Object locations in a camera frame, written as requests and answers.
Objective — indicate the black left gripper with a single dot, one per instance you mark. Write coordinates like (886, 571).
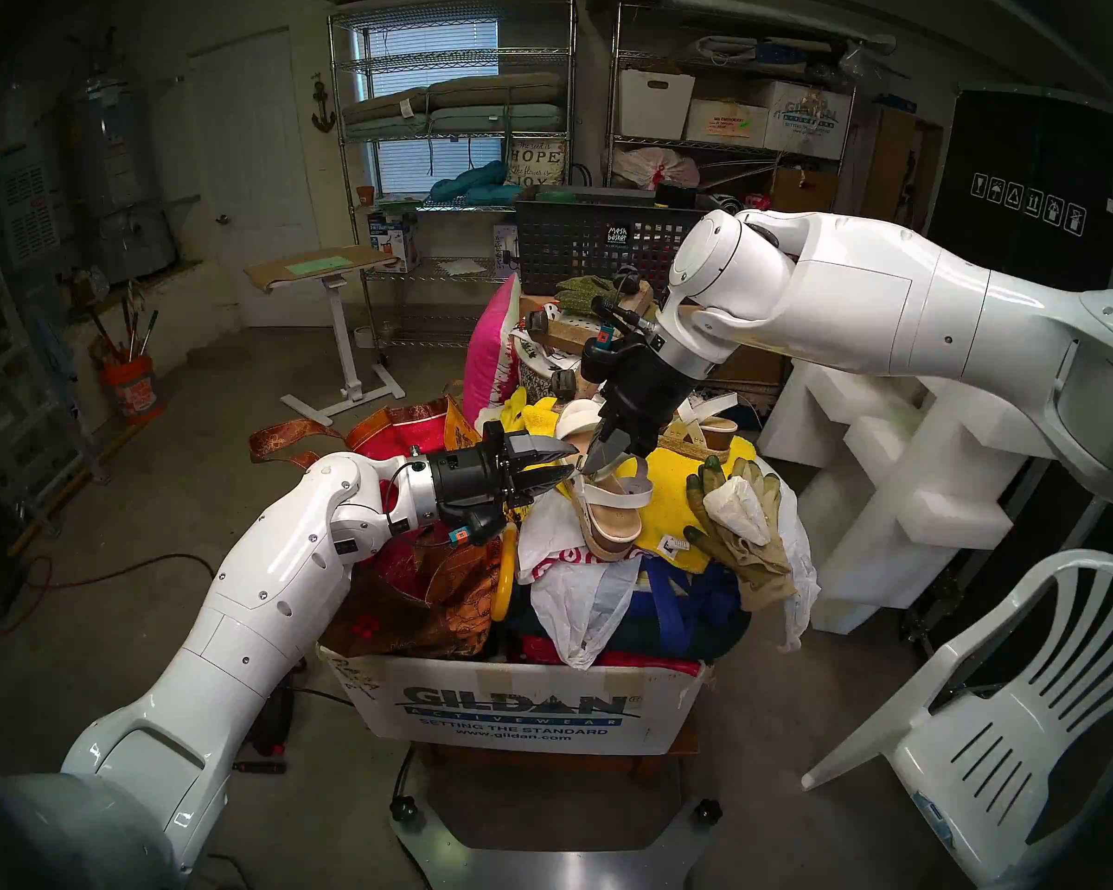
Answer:
(473, 489)

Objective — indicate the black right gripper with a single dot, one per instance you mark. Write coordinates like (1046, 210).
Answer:
(645, 387)

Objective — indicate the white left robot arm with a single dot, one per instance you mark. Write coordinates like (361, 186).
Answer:
(241, 619)

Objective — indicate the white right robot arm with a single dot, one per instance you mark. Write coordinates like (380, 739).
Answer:
(890, 304)

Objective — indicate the yellow terry towel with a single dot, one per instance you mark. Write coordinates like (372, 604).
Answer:
(682, 499)

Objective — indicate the white printed round tote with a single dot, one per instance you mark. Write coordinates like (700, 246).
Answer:
(533, 378)

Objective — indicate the pink pillow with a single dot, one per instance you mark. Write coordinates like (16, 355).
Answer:
(487, 360)

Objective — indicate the wooden cross caster dolly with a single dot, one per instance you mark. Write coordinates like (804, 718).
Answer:
(556, 332)

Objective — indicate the white crumpled cloth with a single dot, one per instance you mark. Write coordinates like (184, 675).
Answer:
(737, 508)

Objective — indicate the white red-logo plastic bag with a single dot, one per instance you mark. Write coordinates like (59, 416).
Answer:
(584, 619)

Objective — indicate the green knit glove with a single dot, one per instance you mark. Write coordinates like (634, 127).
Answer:
(580, 295)

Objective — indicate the blue fabric bag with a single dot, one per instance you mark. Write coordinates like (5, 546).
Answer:
(677, 610)

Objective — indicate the beige green-tipped work glove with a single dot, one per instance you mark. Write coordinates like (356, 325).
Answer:
(751, 564)

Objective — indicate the red orange floral tote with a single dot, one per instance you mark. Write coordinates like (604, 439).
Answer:
(408, 601)

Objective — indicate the black mesh basket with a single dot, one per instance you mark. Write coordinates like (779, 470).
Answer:
(566, 244)

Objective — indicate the thin white plastic sheet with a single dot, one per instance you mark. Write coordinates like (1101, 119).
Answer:
(802, 573)

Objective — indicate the white overbed table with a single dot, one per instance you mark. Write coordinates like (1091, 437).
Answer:
(345, 341)

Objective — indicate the large white Gildan carton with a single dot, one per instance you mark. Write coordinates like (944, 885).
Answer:
(538, 712)

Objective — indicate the blue white appliance box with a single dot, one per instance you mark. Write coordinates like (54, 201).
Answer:
(391, 239)

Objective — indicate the white foam packing block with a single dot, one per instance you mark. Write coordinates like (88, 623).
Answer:
(890, 508)

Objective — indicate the teal cushion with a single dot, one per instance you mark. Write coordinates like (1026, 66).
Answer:
(468, 184)

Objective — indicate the HOPE word sign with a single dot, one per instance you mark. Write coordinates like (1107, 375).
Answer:
(536, 160)

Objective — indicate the open brown cardboard box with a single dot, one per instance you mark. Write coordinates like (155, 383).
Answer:
(802, 191)

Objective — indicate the labelled cardboard box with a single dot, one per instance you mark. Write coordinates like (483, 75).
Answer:
(723, 123)

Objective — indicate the white storage box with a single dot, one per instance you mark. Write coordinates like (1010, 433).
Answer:
(654, 105)

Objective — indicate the green bench cushion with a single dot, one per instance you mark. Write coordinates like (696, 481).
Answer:
(482, 120)

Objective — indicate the beige bench cushion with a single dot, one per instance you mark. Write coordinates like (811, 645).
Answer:
(482, 91)

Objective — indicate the small white Gildan carton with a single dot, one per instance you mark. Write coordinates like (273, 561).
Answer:
(812, 119)

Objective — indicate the white door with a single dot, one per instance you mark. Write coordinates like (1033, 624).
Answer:
(260, 193)

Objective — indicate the orange plastic bucket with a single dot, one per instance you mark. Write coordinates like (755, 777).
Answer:
(130, 387)

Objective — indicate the window with blinds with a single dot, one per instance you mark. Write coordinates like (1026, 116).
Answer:
(436, 44)

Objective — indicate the white plastic chair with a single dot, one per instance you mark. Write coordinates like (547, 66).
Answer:
(974, 768)

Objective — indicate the aluminium step ladder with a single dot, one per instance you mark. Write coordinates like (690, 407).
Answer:
(56, 415)

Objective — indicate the grey water heater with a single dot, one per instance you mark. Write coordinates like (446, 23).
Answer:
(125, 202)

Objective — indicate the black flight case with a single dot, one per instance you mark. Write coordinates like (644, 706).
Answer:
(1029, 156)

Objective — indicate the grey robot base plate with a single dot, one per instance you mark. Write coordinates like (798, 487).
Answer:
(556, 870)

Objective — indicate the anchor wall ornament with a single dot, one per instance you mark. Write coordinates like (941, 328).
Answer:
(324, 109)

